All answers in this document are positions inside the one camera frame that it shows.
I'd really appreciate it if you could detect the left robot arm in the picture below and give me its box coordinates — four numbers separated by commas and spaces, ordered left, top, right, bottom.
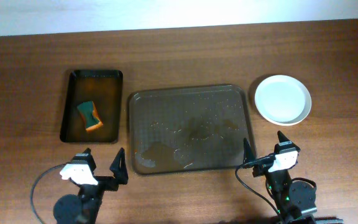
53, 148, 129, 224

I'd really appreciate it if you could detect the pale green plate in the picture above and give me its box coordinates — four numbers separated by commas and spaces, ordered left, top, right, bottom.
254, 75, 312, 126

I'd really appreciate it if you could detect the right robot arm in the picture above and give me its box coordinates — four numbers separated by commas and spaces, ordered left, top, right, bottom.
235, 131, 344, 224

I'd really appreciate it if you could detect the small black tray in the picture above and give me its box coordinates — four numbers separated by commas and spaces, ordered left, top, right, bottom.
60, 69, 123, 144

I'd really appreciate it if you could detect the green and orange sponge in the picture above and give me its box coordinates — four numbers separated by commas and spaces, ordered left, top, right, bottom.
76, 101, 103, 133

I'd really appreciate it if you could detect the large brown serving tray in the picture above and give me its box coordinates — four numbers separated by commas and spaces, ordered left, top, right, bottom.
127, 84, 257, 175

